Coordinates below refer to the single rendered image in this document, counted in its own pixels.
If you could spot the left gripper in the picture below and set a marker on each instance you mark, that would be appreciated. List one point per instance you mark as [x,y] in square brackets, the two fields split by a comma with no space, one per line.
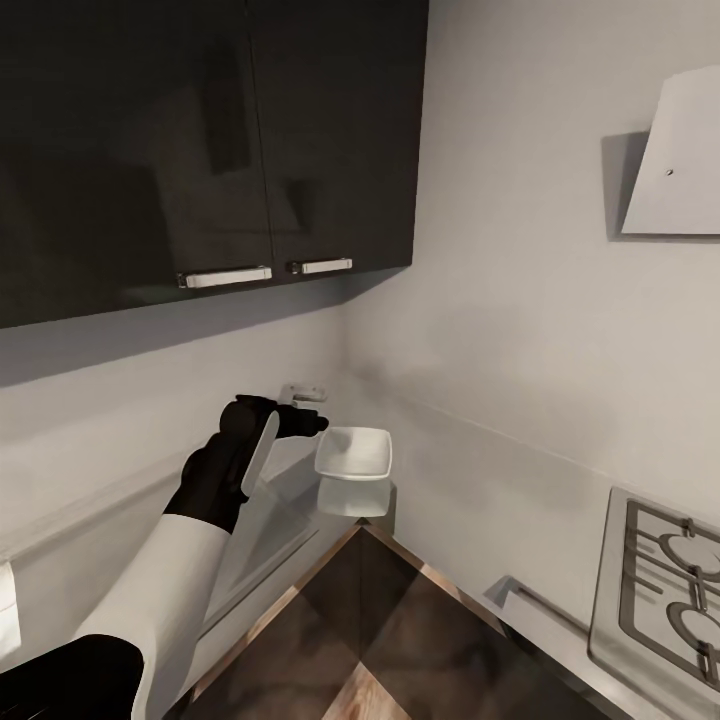
[304,422]

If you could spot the burner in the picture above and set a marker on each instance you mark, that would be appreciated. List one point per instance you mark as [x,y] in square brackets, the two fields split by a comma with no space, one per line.
[656,615]

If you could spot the range hood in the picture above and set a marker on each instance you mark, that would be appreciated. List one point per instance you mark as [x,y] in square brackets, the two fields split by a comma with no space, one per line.
[677,190]

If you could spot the drop in sink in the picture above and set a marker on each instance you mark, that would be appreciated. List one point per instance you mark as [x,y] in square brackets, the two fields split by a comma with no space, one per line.
[50,588]

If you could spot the bowl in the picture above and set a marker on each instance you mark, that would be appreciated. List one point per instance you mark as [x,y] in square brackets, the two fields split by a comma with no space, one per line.
[354,454]

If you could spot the cabinet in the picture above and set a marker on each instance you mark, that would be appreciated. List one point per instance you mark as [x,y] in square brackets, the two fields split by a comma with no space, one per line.
[155,151]

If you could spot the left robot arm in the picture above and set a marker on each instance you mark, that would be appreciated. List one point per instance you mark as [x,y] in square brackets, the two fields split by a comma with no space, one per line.
[132,654]

